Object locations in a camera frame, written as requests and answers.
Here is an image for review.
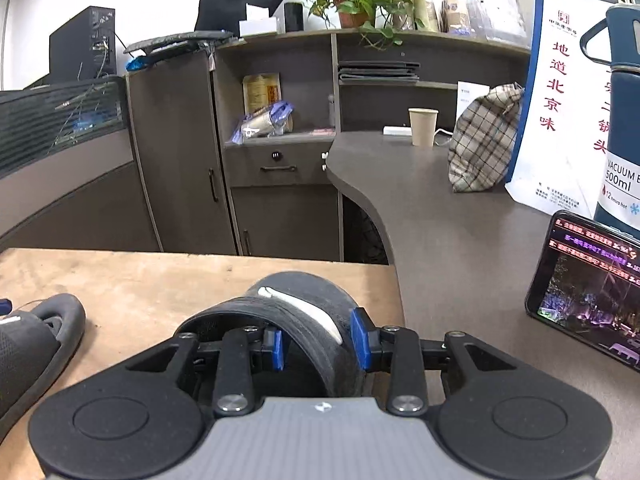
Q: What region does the black slipper white logo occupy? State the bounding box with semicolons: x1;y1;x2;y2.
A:
177;271;373;398

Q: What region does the smartphone with lit screen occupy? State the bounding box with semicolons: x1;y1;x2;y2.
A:
525;210;640;370

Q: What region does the dark wooden cabinet shelf unit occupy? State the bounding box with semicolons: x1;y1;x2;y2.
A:
127;30;529;260

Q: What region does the plaid fabric bag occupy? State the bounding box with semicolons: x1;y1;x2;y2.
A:
448;82;524;193

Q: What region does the white power strip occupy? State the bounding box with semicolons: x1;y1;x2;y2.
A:
383;126;411;136

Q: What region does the paper coffee cup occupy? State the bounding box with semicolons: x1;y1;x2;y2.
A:
409;107;438;148

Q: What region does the blue white snack bag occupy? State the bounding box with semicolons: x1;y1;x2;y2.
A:
231;101;294;144

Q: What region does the white blue paper bag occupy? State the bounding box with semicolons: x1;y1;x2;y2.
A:
506;0;611;218

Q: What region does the yellow package on shelf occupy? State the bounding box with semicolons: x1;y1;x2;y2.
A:
242;73;282;115

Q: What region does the dark blue vacuum bottle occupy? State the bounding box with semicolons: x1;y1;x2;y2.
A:
579;4;640;237

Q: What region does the stack of black folders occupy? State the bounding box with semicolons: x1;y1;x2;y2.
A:
337;61;421;82

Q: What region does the glass office partition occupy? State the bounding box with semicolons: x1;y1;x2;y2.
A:
0;76;129;177

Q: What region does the black flat seat pad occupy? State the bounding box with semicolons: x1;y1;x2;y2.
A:
124;30;234;54

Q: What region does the white small box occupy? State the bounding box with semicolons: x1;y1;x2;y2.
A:
239;4;278;38

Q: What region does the black cylinder speaker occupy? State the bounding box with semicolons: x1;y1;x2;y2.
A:
283;2;304;32

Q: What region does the black computer tower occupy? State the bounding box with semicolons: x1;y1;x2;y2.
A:
47;6;117;84

